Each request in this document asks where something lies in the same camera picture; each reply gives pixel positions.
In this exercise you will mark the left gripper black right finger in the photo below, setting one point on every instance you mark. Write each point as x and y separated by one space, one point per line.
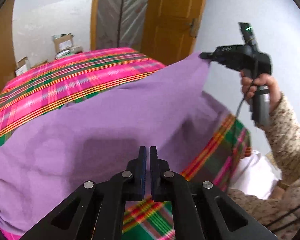
201 210

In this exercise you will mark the purple fleece garment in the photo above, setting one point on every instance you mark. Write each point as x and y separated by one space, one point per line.
46 159

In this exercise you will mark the small brown cardboard box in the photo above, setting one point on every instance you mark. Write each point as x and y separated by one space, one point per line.
39 64

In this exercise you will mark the patterned right sleeve forearm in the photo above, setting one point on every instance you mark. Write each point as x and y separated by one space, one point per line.
281 215

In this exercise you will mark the wooden wardrobe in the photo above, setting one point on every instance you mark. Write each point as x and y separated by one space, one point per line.
7 57

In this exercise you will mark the cardboard box with label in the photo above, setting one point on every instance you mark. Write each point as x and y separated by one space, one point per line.
62 42

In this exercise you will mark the wooden door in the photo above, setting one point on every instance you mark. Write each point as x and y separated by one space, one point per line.
170 29

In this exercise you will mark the pink plaid bed sheet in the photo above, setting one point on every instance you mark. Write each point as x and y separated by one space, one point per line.
80 77

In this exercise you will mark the white open box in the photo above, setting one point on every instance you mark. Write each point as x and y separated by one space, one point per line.
22 66

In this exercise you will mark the grey door curtain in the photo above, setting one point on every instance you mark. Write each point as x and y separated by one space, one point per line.
120 23

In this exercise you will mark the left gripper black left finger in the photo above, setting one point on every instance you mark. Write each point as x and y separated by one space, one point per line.
95 210

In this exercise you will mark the right gripper grey handle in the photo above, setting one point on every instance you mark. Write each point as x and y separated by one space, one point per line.
259 106

